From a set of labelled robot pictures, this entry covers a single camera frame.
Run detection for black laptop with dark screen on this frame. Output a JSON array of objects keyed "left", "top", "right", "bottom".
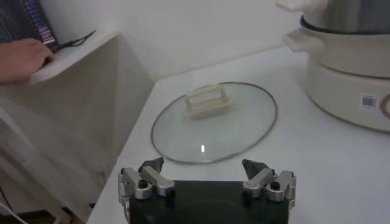
[{"left": 0, "top": 0, "right": 61, "bottom": 52}]

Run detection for steel perforated steamer basket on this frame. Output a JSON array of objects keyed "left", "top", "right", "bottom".
[{"left": 275, "top": 0, "right": 390, "bottom": 35}]

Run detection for white floor cable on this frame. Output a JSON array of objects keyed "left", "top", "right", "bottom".
[{"left": 0, "top": 202, "right": 25, "bottom": 224}]

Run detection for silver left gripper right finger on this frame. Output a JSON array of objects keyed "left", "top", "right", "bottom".
[{"left": 241, "top": 158, "right": 297, "bottom": 211}]

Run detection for round glass lid cream handle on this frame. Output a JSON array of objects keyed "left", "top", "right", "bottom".
[{"left": 151, "top": 81, "right": 278, "bottom": 166}]

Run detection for bare person hand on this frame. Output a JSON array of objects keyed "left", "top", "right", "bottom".
[{"left": 0, "top": 38, "right": 55, "bottom": 86}]

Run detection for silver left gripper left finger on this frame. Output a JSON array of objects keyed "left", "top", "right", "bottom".
[{"left": 118, "top": 156, "right": 177, "bottom": 224}]

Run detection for black laptop cable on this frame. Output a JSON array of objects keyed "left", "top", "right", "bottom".
[{"left": 59, "top": 29, "right": 97, "bottom": 50}]

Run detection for white side table with mouse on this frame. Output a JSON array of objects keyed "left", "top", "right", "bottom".
[{"left": 0, "top": 32, "right": 155, "bottom": 224}]

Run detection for cream electric cooker base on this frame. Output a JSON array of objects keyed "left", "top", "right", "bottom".
[{"left": 282, "top": 27, "right": 390, "bottom": 133}]

